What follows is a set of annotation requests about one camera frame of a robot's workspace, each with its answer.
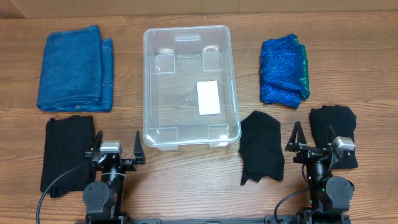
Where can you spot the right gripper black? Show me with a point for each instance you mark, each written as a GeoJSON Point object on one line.
{"type": "Point", "coordinates": [313, 150]}

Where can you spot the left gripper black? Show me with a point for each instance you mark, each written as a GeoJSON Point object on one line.
{"type": "Point", "coordinates": [139, 154]}

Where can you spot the black cloth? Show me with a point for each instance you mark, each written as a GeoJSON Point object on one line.
{"type": "Point", "coordinates": [341, 118]}
{"type": "Point", "coordinates": [65, 168]}
{"type": "Point", "coordinates": [260, 148]}

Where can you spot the blue sparkly cloth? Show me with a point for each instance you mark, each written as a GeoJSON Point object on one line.
{"type": "Point", "coordinates": [284, 76]}

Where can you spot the clear plastic container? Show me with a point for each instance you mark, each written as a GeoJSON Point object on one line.
{"type": "Point", "coordinates": [174, 61]}

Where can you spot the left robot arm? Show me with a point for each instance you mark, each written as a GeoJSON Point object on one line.
{"type": "Point", "coordinates": [104, 198]}

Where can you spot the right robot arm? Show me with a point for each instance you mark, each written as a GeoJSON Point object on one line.
{"type": "Point", "coordinates": [329, 195]}

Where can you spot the folded blue denim cloth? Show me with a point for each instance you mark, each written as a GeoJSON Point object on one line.
{"type": "Point", "coordinates": [77, 72]}

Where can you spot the white paper label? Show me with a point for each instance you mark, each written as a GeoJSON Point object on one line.
{"type": "Point", "coordinates": [208, 98]}

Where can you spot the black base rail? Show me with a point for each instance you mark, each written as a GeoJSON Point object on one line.
{"type": "Point", "coordinates": [268, 219]}

